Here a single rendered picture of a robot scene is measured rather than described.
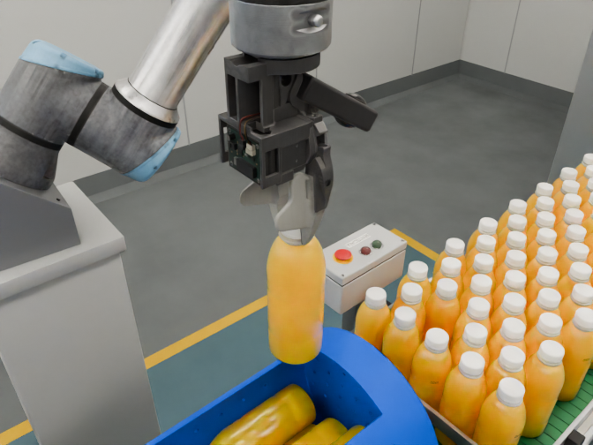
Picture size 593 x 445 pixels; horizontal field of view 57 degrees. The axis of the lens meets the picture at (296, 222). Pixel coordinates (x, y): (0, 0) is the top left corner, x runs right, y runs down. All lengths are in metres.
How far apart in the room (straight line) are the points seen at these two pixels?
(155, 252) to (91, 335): 1.72
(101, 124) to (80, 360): 0.58
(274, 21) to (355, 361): 0.47
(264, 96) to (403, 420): 0.46
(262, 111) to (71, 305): 0.92
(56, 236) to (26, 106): 0.27
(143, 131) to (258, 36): 0.72
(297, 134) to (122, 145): 0.71
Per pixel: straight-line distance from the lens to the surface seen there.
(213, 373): 2.39
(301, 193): 0.55
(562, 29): 5.20
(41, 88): 1.19
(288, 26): 0.47
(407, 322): 1.02
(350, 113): 0.57
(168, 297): 2.77
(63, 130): 1.20
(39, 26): 3.30
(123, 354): 1.49
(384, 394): 0.75
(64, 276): 1.28
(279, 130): 0.50
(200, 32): 1.13
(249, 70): 0.48
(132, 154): 1.18
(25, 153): 1.21
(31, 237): 1.24
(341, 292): 1.12
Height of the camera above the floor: 1.80
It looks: 34 degrees down
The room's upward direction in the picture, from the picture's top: straight up
